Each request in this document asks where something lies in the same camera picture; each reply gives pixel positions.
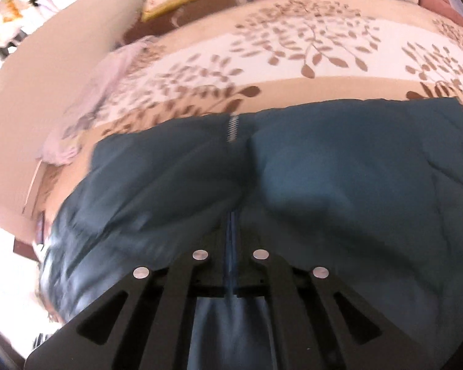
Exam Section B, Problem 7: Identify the leaf print bed blanket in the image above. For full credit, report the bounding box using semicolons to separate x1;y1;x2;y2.
23;0;463;216

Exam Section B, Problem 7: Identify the pale lilac cloth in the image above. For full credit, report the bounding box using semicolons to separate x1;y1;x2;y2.
36;35;166;166

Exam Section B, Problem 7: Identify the brown blanket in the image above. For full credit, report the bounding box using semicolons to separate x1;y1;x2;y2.
121;0;240;46

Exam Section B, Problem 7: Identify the dark teal quilted jacket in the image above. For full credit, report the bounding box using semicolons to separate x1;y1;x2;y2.
36;97;463;370

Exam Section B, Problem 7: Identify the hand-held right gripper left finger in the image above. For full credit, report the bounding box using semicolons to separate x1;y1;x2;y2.
24;234;231;370

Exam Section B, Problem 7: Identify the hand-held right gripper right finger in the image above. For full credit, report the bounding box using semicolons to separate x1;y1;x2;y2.
232;234;437;370

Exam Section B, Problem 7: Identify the white bed headboard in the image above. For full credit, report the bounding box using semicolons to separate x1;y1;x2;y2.
0;0;147;216

